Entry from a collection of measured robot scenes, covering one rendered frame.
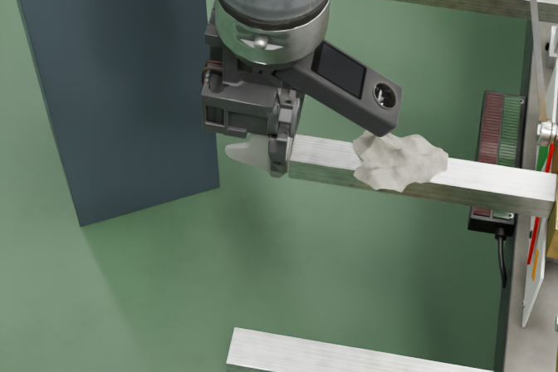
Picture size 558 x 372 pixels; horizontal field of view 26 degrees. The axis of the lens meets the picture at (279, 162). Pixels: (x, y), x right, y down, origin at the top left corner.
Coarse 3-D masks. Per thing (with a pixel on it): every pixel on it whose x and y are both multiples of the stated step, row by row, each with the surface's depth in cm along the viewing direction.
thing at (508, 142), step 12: (504, 108) 133; (516, 108) 133; (504, 120) 132; (516, 120) 132; (504, 132) 131; (516, 132) 131; (504, 144) 130; (516, 144) 130; (504, 156) 129; (492, 216) 125; (504, 216) 125
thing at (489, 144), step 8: (488, 96) 133; (496, 96) 133; (488, 104) 133; (496, 104) 133; (488, 112) 132; (496, 112) 132; (488, 120) 132; (496, 120) 132; (488, 128) 131; (496, 128) 131; (488, 136) 130; (496, 136) 130; (488, 144) 130; (496, 144) 130; (480, 152) 129; (488, 152) 129; (496, 152) 129; (480, 160) 129; (488, 160) 129; (496, 160) 129; (480, 208) 125; (488, 216) 125
